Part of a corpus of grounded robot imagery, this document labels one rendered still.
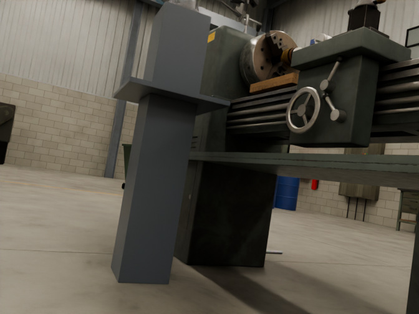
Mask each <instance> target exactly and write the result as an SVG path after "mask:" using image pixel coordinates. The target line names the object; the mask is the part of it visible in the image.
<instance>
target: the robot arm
mask: <svg viewBox="0 0 419 314"><path fill-rule="evenodd" d="M155 1H156V2H157V3H159V4H161V5H163V4H164V3H165V1H167V2H170V3H173V4H176V5H179V6H181V7H185V8H187V9H191V10H193V11H196V12H199V9H198V0H155ZM230 2H231V3H234V4H238V6H236V9H234V10H235V11H236V12H238V13H239V14H240V15H241V17H239V16H238V15H237V14H235V13H234V12H233V14H235V15H236V16H237V17H238V21H239V22H240V21H241V20H242V19H243V17H244V15H245V13H246V11H247V8H248V5H249V3H250V5H251V7H252V8H254V7H256V6H257V5H258V4H259V1H258V0H230Z"/></svg>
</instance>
